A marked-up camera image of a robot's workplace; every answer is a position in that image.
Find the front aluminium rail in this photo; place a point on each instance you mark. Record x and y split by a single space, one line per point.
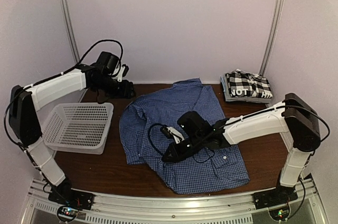
229 208

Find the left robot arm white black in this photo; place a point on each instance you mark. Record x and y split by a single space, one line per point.
25 103

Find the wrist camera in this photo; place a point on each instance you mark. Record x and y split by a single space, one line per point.
110 65
193 125

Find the left aluminium frame post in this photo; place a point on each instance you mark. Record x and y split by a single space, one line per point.
69 30

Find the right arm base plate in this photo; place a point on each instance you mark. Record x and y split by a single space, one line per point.
274 197

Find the small circuit board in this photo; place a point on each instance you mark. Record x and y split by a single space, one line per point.
279 214
67 214

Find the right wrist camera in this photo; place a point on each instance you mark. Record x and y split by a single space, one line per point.
193 125

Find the right aluminium frame post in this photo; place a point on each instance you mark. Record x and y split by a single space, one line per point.
278 8

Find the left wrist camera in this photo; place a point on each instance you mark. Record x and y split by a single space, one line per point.
110 65

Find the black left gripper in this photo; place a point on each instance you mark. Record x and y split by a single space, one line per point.
125 92

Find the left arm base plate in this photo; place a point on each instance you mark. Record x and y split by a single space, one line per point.
74 198

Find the black white plaid shirt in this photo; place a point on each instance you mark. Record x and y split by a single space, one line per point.
244 84

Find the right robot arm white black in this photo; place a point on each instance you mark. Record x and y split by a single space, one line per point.
291 116

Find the left small circuit board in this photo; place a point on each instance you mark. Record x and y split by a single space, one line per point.
67 214

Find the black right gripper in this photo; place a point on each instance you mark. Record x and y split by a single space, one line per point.
178 156

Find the aluminium frame post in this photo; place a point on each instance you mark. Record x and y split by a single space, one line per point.
69 30
278 8

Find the white perforated plastic basket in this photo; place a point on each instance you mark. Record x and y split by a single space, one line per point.
78 127

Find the right small circuit board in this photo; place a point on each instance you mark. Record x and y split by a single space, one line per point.
279 214

